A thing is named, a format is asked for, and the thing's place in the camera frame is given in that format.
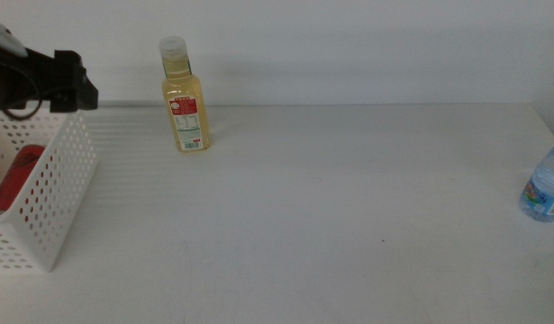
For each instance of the red drink can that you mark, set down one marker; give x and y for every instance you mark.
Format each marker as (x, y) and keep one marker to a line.
(15, 180)

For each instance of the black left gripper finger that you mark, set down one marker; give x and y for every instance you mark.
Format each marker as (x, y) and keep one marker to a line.
(60, 103)
(80, 90)

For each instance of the yellow liquid bottle white cap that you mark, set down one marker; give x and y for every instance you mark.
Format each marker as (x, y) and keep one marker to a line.
(186, 121)

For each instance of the white perforated plastic basket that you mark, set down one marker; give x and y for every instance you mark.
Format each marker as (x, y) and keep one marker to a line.
(56, 202)

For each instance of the small water bottle blue cap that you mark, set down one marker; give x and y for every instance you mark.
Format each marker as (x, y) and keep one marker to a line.
(544, 189)

